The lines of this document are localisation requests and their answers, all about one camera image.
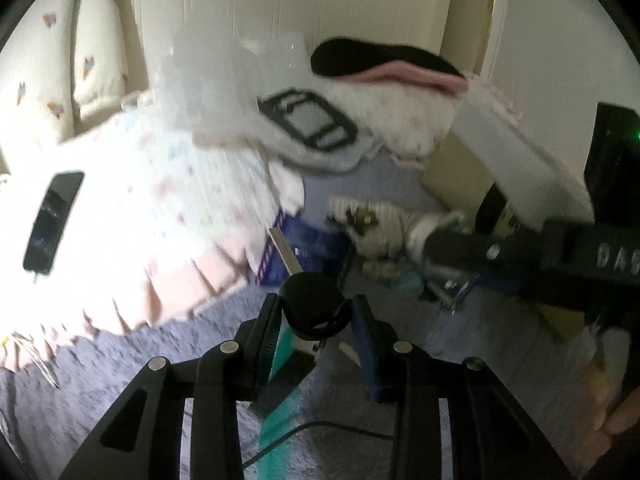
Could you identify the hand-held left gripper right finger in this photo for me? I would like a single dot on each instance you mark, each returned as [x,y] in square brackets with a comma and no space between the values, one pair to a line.
[365,355]

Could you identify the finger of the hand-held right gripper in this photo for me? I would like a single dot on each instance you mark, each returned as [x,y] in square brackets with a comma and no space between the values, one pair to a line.
[515,280]
[465,249]

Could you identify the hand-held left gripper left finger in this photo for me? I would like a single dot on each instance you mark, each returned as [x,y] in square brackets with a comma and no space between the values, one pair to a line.
[267,345]

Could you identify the white round jar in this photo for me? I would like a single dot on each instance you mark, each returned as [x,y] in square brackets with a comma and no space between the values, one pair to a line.
[422,227]

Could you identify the teal tube black cap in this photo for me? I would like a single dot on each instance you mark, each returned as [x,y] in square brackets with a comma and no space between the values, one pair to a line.
[312,305]

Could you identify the white cardboard box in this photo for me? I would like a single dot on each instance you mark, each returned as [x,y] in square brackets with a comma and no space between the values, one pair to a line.
[510,150]

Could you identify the person's right hand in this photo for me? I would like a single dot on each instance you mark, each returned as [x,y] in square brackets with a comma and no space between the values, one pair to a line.
[617,410]

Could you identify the teal packet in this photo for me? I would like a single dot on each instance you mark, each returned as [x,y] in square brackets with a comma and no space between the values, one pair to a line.
[410,280]

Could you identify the floral print pillow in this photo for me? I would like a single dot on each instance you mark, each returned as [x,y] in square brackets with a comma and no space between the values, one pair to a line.
[400,120]

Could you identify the pink ruffled blanket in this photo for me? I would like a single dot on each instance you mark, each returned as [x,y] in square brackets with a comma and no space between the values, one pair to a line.
[150,210]

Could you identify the black and pink cushion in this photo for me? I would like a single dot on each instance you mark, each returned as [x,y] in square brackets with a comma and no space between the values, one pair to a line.
[350,57]

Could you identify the black smartphone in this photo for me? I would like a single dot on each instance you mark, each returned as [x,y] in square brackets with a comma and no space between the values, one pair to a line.
[52,220]

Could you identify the white plastic bag black print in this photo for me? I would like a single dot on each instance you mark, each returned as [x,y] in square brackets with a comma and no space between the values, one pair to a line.
[210,90]

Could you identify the white pillow with ice-cream print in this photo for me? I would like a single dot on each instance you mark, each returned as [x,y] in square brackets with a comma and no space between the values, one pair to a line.
[40,60]

